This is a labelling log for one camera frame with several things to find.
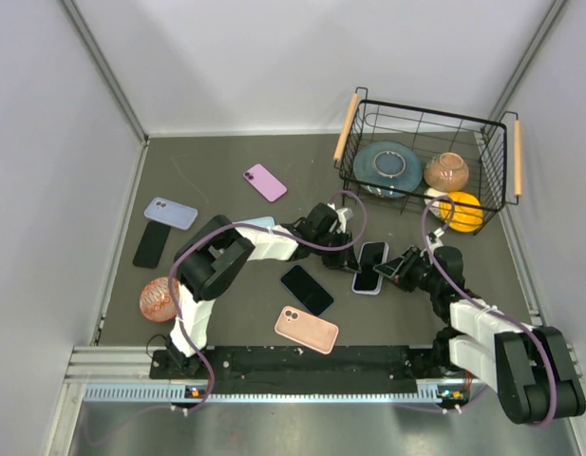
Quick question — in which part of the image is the light blue phone case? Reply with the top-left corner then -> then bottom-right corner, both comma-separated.
236,217 -> 275,229

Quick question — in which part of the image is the lavender phone case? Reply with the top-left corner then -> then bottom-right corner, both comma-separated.
350,240 -> 390,296

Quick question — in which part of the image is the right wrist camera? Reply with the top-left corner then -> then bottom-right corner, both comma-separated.
425,228 -> 444,248

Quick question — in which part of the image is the white small dish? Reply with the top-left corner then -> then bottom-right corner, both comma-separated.
424,187 -> 446,220

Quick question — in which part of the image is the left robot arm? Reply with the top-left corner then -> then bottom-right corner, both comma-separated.
166,202 -> 360,377

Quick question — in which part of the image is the pink phone case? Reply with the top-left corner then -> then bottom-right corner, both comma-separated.
274,306 -> 339,354

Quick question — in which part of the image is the black phone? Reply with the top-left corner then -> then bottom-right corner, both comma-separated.
353,241 -> 388,293
132,220 -> 171,269

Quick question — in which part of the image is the dark blue phone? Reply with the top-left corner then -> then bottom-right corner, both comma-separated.
280,265 -> 334,316

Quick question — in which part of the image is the brown ceramic bowl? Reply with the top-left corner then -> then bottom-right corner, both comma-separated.
424,152 -> 469,193

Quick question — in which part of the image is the red patterned bowl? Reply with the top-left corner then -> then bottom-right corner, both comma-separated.
139,276 -> 177,323

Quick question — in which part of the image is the magenta phone case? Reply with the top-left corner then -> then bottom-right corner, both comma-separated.
243,163 -> 288,202

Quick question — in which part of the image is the lavender case at left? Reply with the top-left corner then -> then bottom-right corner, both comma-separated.
143,198 -> 198,231

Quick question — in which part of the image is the black wire basket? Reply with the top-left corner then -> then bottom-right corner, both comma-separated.
333,86 -> 522,212

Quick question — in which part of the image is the white slotted cable duct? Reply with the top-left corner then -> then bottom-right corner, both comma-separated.
84,384 -> 443,405

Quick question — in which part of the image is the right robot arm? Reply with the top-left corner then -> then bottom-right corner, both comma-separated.
373,246 -> 586,425

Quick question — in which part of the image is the yellow bowl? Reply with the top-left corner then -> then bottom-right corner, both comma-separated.
437,191 -> 483,233

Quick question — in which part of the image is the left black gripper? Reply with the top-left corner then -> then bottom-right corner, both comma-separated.
312,229 -> 361,274

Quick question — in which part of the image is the blue ceramic plate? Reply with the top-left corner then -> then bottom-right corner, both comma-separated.
353,142 -> 423,199

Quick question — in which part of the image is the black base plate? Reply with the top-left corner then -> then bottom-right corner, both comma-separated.
149,344 -> 469,395

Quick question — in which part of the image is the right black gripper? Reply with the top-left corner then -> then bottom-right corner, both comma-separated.
373,245 -> 441,294

